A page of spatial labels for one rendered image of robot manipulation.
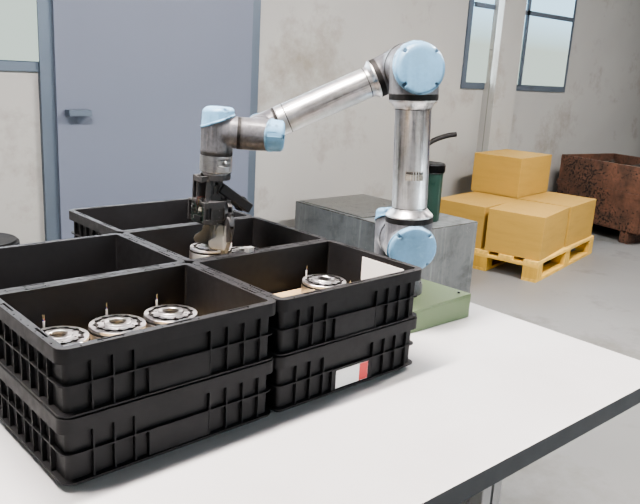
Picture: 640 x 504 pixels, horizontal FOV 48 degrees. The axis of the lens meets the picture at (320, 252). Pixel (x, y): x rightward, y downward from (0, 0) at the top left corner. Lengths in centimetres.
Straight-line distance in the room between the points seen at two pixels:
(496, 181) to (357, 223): 176
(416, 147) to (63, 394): 98
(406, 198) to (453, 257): 264
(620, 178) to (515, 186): 132
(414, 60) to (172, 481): 102
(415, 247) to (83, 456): 91
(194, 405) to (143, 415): 10
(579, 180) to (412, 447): 580
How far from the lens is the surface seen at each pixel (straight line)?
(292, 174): 482
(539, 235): 500
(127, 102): 408
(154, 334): 113
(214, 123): 165
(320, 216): 450
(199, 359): 120
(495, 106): 619
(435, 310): 186
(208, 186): 168
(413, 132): 169
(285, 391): 136
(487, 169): 575
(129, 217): 208
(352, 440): 130
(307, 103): 179
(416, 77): 166
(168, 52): 418
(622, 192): 668
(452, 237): 428
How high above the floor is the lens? 133
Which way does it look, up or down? 15 degrees down
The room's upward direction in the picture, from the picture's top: 3 degrees clockwise
